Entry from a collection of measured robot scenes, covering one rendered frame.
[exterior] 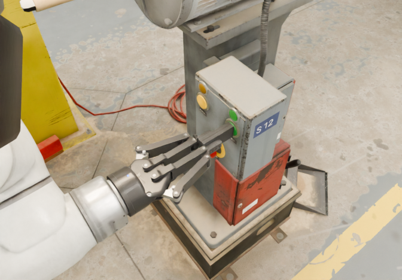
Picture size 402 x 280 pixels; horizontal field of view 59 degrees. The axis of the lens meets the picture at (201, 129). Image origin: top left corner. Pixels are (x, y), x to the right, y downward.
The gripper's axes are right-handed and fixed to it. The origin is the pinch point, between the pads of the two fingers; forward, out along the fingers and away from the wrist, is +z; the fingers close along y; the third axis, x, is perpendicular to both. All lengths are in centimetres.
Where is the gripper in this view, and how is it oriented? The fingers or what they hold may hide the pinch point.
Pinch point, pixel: (216, 137)
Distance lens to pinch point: 64.3
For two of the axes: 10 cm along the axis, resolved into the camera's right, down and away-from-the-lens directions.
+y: 6.1, 6.0, -5.2
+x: 0.0, -6.6, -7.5
